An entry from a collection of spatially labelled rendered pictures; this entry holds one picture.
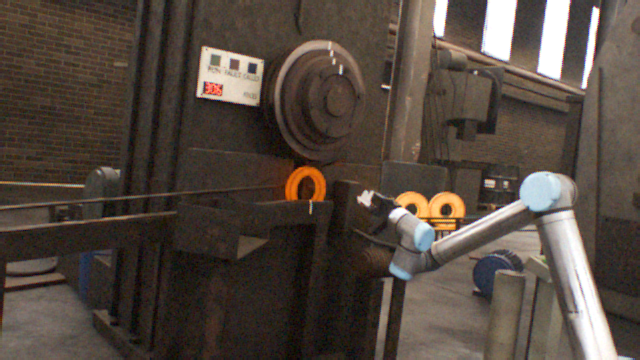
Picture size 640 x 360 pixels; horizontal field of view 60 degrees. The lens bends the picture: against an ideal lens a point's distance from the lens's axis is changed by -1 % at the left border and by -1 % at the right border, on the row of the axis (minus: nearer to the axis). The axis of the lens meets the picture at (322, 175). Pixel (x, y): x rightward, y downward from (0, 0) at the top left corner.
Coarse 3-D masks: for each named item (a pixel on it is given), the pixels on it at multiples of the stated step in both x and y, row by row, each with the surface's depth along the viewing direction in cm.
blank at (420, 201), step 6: (408, 192) 239; (414, 192) 239; (402, 198) 238; (408, 198) 239; (414, 198) 239; (420, 198) 239; (402, 204) 239; (420, 204) 239; (426, 204) 240; (420, 210) 239; (426, 210) 240; (420, 216) 240; (426, 216) 240
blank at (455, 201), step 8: (448, 192) 241; (432, 200) 241; (440, 200) 240; (448, 200) 240; (456, 200) 241; (432, 208) 240; (456, 208) 241; (464, 208) 241; (432, 216) 240; (440, 216) 240; (456, 216) 241
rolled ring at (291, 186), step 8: (304, 168) 222; (312, 168) 224; (296, 176) 219; (304, 176) 222; (312, 176) 226; (320, 176) 227; (288, 184) 219; (296, 184) 220; (320, 184) 228; (288, 192) 219; (320, 192) 228
